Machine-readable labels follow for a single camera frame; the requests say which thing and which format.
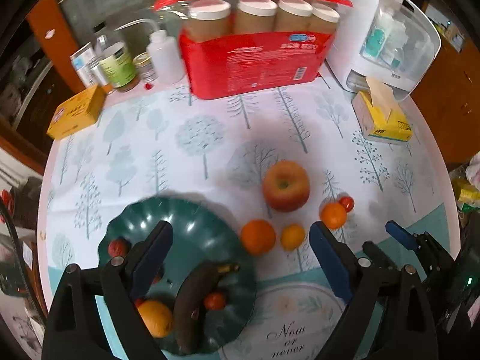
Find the dark red plum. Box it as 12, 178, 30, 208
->
107, 237, 131, 258

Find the large yellow orange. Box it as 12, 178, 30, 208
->
137, 300, 173, 338

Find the orange tangerine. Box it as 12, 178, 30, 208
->
320, 202, 347, 231
240, 219, 277, 256

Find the cherry tomato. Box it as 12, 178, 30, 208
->
338, 195, 355, 212
203, 292, 227, 311

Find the overripe dark banana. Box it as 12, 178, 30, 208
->
173, 261, 240, 355

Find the red apple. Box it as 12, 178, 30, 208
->
262, 160, 310, 212

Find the small yellow tangerine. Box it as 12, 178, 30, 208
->
280, 223, 306, 252

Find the dark green scalloped plate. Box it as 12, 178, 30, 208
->
97, 196, 257, 357

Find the patterned tablecloth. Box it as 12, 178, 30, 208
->
37, 70, 462, 360

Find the yellow tissue pack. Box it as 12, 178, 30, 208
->
352, 77, 413, 143

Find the wooden cabinet right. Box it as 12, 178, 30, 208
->
408, 0, 480, 169

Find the yellow flat box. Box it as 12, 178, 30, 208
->
47, 85, 107, 140

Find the green label glass bottle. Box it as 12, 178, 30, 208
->
95, 33, 140, 92

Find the small glass jar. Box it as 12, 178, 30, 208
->
133, 52, 157, 83

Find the white cosmetic storage box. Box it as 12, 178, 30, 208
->
327, 0, 441, 101

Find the small white blue carton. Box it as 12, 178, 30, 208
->
70, 42, 97, 88

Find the white squeeze bottle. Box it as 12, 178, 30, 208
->
115, 19, 185, 86

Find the red package of cups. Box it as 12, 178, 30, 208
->
154, 0, 353, 100

